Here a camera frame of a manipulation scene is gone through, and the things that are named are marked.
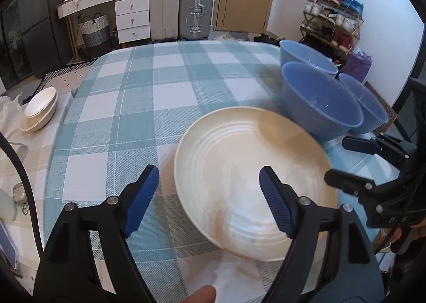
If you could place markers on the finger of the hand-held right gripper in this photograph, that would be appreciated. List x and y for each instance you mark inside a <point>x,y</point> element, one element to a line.
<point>346,181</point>
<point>359,144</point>

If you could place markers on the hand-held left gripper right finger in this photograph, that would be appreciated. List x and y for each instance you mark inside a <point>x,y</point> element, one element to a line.
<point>278,203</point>

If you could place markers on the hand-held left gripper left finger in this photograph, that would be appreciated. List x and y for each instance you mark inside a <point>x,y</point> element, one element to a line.
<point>141,203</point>

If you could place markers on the blue plastic bowl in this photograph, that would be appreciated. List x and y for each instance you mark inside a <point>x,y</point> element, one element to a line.
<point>316,100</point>
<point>306,55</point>
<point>362,113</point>

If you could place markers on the cream round plate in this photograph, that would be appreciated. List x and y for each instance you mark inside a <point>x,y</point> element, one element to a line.
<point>233,156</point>

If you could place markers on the person's right hand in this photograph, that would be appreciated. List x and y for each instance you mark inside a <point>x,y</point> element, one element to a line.
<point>399,239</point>

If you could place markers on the person's left hand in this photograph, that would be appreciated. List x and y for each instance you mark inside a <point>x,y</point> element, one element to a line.
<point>199,296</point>

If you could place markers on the purple bag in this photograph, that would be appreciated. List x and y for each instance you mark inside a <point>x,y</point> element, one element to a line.
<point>357,67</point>

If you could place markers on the teal plaid tablecloth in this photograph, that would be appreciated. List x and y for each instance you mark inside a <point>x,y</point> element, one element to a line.
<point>133,106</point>

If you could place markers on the beige plaid cloth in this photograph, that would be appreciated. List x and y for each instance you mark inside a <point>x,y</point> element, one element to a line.
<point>36,156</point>

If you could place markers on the wooden shoe rack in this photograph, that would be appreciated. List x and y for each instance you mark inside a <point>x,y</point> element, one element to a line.
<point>359,28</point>

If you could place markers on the small silver case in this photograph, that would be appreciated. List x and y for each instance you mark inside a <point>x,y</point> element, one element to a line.
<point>20,192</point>

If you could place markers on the large off-white bowl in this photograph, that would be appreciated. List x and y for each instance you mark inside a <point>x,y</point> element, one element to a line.
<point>40,121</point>

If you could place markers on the pale green tumbler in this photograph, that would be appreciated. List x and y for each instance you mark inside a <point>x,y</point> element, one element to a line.
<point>6,205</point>

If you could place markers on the pile of dark shoes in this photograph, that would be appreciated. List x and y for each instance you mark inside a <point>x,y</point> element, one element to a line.
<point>268,39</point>

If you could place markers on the smartphone in clear case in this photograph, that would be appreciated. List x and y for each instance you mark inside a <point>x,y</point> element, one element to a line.
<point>7,244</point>

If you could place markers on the small white bowl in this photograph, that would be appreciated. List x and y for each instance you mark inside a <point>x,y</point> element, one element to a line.
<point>40,103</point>

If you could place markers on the cream dotted mat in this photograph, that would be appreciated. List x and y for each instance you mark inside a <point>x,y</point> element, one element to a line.
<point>70,80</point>

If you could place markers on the black white chevron rug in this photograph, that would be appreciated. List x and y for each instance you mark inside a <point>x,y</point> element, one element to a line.
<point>73,68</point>

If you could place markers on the white plastic bag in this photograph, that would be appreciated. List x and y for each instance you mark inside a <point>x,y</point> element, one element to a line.
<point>8,113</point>

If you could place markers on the dark bottle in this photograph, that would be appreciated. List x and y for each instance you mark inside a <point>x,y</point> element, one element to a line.
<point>115,38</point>

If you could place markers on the grey white woven basket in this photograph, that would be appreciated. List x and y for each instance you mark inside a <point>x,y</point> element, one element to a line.
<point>96,38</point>

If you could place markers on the white vanity desk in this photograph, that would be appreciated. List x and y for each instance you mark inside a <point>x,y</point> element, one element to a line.
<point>133,20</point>

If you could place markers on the beige suitcase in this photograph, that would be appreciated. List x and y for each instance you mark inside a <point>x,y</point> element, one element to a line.
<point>164,10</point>

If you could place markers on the silver suitcase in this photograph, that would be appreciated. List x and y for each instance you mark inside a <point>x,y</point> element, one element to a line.
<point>196,12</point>

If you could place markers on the grey refrigerator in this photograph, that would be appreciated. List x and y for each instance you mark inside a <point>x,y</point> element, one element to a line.
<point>43,23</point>

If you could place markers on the dark glass cabinet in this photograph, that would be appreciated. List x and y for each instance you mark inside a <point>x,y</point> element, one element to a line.
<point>10,40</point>

